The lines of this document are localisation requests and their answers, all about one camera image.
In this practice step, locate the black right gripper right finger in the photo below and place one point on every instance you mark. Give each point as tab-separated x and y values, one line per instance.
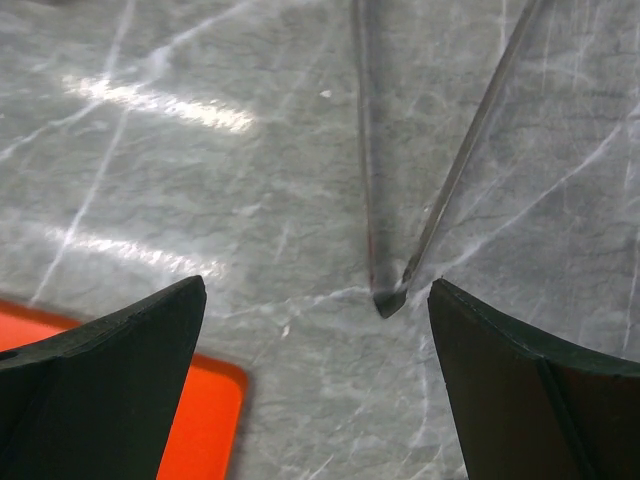
527	404

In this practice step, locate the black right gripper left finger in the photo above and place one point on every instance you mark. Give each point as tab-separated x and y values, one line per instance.
98	401

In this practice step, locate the metal serving tongs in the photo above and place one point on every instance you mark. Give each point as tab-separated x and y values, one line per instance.
389	297

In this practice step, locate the orange box lid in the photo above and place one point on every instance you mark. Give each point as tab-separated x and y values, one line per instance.
202	436

